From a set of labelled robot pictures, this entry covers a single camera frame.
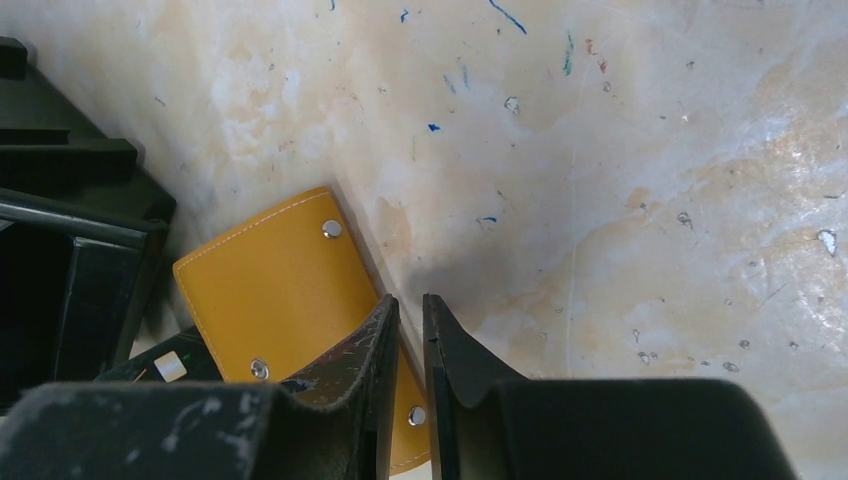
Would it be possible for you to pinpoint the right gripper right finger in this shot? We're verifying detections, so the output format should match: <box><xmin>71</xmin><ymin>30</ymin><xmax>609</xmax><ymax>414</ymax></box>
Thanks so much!
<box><xmin>422</xmin><ymin>294</ymin><xmax>794</xmax><ymax>479</ymax></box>

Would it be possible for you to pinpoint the black VIP credit card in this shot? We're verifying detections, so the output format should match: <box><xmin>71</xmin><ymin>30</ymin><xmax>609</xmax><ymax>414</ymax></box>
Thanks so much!
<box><xmin>95</xmin><ymin>327</ymin><xmax>223</xmax><ymax>383</ymax></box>

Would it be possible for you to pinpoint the black card tray box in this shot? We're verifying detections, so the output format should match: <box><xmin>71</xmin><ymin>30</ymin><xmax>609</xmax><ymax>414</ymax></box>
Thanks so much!
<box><xmin>1</xmin><ymin>37</ymin><xmax>176</xmax><ymax>410</ymax></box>

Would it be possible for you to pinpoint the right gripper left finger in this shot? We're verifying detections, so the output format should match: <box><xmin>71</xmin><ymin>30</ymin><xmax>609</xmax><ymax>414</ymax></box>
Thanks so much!
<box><xmin>1</xmin><ymin>296</ymin><xmax>400</xmax><ymax>479</ymax></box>

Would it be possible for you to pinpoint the tan leather card holder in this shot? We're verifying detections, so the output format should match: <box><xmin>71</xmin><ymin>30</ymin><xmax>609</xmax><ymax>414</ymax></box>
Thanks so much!
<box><xmin>173</xmin><ymin>187</ymin><xmax>430</xmax><ymax>479</ymax></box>

